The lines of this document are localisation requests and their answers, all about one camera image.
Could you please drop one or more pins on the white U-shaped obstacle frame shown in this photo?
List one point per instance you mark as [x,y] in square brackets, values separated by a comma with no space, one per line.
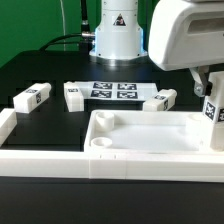
[112,165]

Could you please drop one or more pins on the white marker base sheet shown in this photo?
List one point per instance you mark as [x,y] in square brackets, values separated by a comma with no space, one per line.
[113,90]

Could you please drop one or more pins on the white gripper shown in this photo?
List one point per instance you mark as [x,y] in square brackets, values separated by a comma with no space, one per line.
[186,34]

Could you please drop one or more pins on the white desk top tray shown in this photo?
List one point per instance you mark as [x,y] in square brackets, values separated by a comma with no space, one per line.
[164,132]

